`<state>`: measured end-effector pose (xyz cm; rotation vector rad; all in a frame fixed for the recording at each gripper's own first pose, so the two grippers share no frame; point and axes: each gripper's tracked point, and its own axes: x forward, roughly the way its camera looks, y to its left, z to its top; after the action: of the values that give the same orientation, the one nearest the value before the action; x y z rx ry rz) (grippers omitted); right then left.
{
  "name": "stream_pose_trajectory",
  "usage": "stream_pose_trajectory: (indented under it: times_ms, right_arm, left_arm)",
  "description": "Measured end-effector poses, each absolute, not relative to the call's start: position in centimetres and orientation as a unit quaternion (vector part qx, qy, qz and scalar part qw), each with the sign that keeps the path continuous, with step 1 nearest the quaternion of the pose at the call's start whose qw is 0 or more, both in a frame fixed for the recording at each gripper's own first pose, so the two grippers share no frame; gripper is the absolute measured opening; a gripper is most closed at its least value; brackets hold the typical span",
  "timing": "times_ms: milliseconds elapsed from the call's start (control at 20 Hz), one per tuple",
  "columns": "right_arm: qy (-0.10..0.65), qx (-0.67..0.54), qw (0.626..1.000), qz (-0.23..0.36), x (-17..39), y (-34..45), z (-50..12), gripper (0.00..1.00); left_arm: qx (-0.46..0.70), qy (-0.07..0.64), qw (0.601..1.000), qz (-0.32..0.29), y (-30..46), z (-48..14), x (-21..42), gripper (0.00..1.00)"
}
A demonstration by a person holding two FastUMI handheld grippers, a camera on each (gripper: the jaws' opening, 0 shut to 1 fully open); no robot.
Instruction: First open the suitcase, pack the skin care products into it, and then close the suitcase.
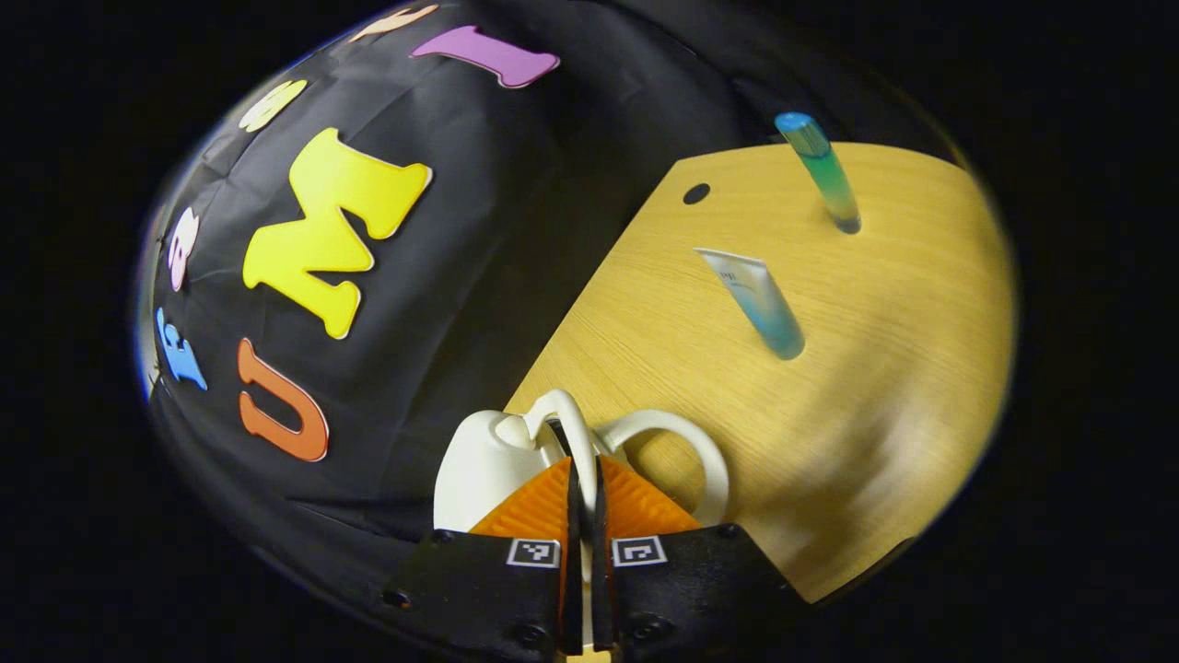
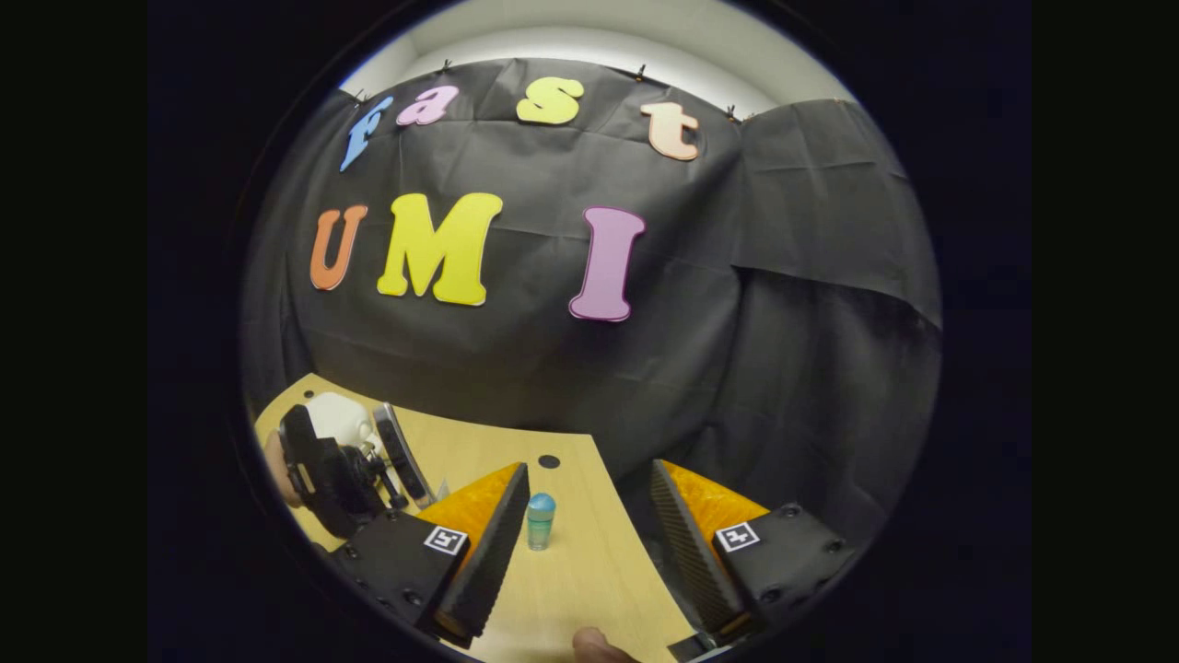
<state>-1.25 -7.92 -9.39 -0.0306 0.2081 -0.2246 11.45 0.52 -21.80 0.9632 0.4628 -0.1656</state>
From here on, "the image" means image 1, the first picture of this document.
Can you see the white and blue cream tube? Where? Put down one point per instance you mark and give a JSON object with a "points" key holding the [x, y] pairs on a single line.
{"points": [[760, 299]]}

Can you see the black table grommet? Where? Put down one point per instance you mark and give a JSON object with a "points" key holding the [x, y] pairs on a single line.
{"points": [[696, 193]]}

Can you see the green bottle with blue cap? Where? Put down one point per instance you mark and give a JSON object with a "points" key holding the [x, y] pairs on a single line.
{"points": [[829, 175]]}

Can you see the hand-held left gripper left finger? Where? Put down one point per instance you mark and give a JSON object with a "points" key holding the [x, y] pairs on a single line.
{"points": [[488, 589]]}

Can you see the black backdrop cloth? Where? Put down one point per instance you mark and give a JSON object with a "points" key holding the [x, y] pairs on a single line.
{"points": [[479, 276]]}

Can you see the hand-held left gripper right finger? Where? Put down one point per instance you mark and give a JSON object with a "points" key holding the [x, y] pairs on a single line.
{"points": [[682, 589]]}

